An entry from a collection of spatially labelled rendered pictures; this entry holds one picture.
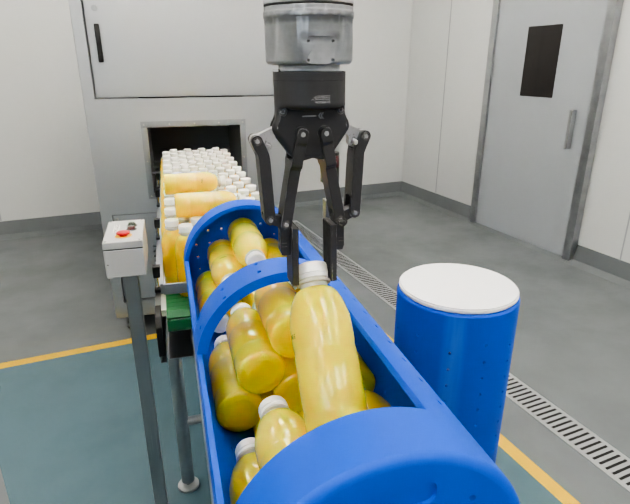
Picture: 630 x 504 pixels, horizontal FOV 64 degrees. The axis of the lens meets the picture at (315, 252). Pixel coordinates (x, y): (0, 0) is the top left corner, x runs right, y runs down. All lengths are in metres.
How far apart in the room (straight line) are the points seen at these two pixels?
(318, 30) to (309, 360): 0.33
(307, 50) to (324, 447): 0.36
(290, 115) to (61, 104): 4.87
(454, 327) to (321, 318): 0.63
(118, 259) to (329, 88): 1.00
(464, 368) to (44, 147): 4.73
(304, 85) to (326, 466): 0.35
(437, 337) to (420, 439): 0.72
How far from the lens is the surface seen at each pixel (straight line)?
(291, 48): 0.52
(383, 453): 0.45
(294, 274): 0.58
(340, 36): 0.53
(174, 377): 1.89
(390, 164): 6.42
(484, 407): 1.30
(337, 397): 0.55
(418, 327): 1.19
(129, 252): 1.41
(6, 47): 5.39
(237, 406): 0.79
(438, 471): 0.47
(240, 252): 1.05
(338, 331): 0.56
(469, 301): 1.18
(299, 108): 0.53
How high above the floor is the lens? 1.53
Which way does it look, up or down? 20 degrees down
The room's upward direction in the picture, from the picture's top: straight up
